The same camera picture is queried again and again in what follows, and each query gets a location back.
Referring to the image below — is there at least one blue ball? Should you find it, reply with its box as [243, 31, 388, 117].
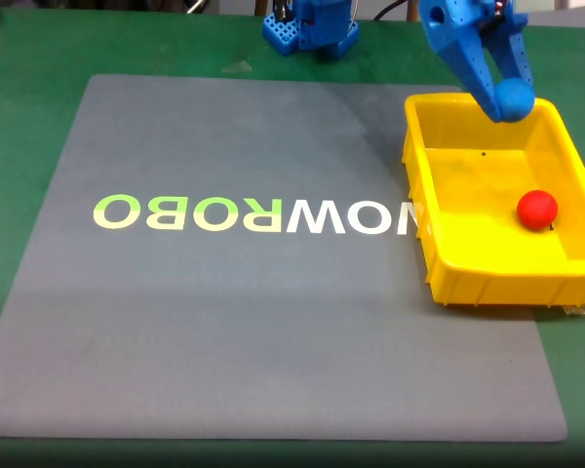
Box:
[494, 76, 537, 124]

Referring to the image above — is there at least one red ball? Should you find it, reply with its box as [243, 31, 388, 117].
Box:
[516, 189, 560, 229]

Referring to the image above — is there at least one yellow plastic bin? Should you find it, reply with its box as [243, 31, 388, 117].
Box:
[401, 92, 585, 308]

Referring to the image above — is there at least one clear tape piece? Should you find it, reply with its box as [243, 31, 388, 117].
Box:
[559, 295, 585, 319]

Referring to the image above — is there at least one grey printed mat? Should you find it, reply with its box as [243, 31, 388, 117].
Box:
[0, 73, 569, 444]

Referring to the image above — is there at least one black camera cable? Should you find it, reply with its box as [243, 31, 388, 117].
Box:
[371, 0, 407, 22]

